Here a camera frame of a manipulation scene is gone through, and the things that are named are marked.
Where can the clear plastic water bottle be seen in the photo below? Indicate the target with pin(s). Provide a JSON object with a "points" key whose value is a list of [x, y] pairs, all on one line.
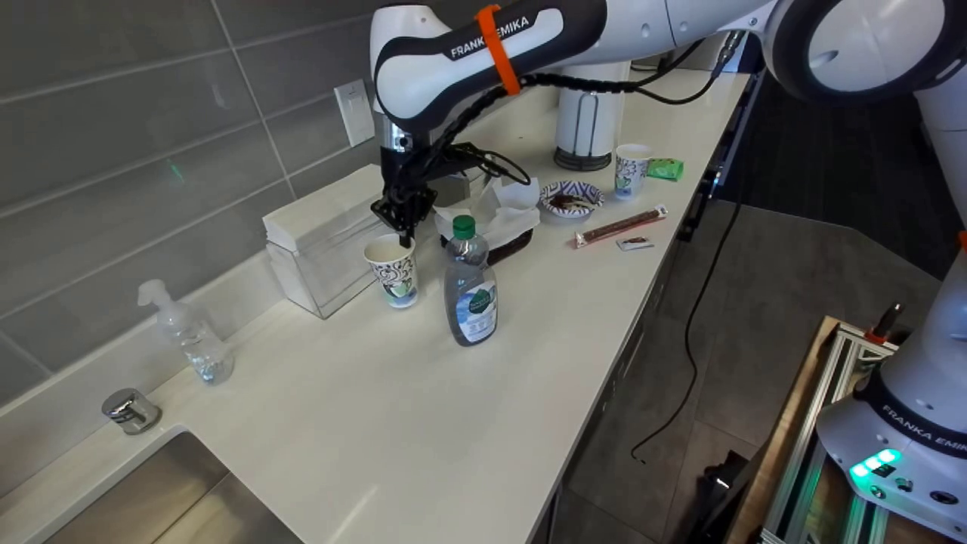
{"points": [[200, 353]]}

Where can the black floor object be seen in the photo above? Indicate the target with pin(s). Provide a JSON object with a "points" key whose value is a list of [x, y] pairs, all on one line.
{"points": [[720, 485]]}

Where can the dish soap bottle green cap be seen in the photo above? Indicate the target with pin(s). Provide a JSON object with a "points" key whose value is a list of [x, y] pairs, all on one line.
{"points": [[471, 303]]}

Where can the wooden board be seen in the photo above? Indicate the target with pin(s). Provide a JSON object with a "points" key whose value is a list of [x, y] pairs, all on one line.
{"points": [[779, 453]]}

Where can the patterned paper cup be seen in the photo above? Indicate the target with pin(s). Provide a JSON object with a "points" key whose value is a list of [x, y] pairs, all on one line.
{"points": [[396, 282], [630, 173]]}

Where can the metal sink deck cap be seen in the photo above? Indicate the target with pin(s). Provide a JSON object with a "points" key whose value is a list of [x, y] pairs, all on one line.
{"points": [[131, 412]]}

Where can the small brown wrapper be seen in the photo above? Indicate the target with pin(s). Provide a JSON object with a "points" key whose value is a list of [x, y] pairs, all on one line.
{"points": [[636, 243]]}

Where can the brown stick packet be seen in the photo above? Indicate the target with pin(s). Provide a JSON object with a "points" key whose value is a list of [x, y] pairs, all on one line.
{"points": [[620, 228]]}

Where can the steel sink basin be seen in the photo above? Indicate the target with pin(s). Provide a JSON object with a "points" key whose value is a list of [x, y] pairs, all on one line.
{"points": [[161, 499]]}

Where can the green snack packet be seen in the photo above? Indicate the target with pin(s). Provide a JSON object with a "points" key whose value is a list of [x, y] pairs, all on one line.
{"points": [[666, 171]]}

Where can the white wall outlet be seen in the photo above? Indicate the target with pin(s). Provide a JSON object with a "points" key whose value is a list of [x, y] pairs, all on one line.
{"points": [[350, 113]]}

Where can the aluminium robot stand frame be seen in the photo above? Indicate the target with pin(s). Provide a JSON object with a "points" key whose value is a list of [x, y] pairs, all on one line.
{"points": [[841, 366]]}

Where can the black paper towel holder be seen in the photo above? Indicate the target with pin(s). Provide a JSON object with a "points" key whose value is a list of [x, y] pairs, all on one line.
{"points": [[580, 162]]}

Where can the patterned small plate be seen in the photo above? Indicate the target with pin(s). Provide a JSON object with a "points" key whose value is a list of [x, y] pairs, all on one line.
{"points": [[570, 201]]}

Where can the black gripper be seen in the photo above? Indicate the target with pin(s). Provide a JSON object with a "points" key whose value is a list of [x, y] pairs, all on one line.
{"points": [[407, 181]]}

